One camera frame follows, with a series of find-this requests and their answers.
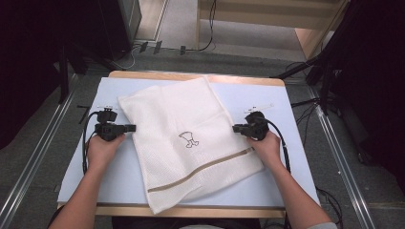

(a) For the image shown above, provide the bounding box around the light wooden frame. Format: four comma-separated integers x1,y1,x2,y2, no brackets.
195,0,352,61

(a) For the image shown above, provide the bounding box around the metal floor rail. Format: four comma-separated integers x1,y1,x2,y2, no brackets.
0,73,80,229
306,85,377,229

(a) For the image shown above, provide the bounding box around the black curtain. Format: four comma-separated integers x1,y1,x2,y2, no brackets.
0,0,141,151
318,0,405,189

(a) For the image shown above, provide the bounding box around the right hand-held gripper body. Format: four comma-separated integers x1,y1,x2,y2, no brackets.
243,102,275,142

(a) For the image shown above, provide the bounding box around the black metal stand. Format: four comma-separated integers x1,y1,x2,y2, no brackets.
270,53,339,115

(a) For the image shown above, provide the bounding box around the white floor cable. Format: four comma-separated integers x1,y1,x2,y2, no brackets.
112,44,141,71

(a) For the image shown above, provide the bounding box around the pale blue table mat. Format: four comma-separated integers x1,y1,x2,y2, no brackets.
56,76,321,208

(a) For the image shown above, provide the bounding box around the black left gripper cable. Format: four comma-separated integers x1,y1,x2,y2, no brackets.
81,111,100,176

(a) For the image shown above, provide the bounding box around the person's right hand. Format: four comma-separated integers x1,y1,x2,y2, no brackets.
246,130,283,170

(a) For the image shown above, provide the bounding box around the white waffle towel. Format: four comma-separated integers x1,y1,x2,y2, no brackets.
117,75,266,216

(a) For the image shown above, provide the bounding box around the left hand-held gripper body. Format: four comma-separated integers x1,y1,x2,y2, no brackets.
94,104,127,143

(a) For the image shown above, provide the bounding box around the thin black hanging cable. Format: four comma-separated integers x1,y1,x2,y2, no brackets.
183,0,218,52

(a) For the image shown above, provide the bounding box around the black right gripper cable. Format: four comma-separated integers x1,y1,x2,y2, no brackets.
266,118,291,175

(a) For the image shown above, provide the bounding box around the black floor cable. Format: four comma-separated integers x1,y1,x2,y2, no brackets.
315,186,344,229

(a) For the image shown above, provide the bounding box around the person's left hand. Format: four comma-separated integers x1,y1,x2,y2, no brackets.
86,133,126,174

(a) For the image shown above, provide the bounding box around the person's dark clothing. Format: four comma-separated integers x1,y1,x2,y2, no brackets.
111,217,263,229

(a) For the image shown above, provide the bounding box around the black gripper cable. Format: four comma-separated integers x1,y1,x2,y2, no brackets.
266,118,291,175
81,111,100,176

